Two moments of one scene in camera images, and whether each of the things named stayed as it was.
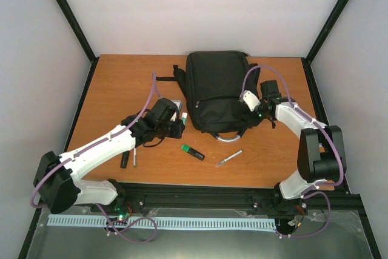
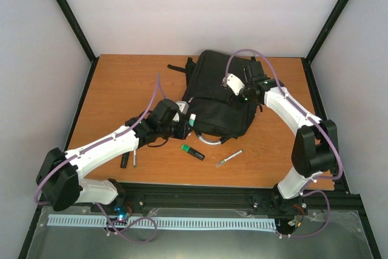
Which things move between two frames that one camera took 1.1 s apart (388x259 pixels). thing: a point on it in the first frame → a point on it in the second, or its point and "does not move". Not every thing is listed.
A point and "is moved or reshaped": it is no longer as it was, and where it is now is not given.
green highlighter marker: (193, 151) does not move
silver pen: (229, 158) does not move
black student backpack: (212, 83) is moved or reshaped
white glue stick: (184, 117) is moved or reshaped
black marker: (124, 159) does not move
